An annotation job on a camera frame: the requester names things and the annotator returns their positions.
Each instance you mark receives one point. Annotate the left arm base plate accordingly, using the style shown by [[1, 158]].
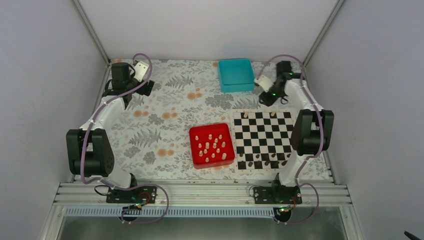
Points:
[[140, 196]]

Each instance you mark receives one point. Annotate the black white chessboard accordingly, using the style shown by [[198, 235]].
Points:
[[261, 133]]

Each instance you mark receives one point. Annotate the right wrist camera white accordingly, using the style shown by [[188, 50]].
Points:
[[264, 82]]

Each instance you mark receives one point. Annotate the floral table mat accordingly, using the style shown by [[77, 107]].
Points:
[[150, 139]]

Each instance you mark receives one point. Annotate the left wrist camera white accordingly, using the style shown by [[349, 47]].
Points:
[[140, 70]]

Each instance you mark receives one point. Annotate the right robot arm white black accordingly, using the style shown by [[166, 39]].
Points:
[[312, 130]]

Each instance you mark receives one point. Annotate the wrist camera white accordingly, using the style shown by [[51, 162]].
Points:
[[264, 82], [140, 70]]

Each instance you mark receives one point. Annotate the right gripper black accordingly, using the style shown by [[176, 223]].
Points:
[[267, 101]]

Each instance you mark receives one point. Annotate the red tray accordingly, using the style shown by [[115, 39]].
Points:
[[214, 140]]

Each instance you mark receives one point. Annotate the grey cable duct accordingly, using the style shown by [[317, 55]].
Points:
[[172, 211]]

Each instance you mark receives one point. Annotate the teal bin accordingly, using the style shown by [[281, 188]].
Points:
[[236, 75]]

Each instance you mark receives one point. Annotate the aluminium rail frame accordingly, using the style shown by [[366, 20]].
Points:
[[203, 194]]

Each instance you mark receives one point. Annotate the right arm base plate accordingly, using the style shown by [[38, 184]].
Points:
[[282, 195]]

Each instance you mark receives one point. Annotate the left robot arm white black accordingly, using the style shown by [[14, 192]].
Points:
[[90, 154]]

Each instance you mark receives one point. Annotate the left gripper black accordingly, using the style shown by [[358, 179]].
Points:
[[142, 91]]

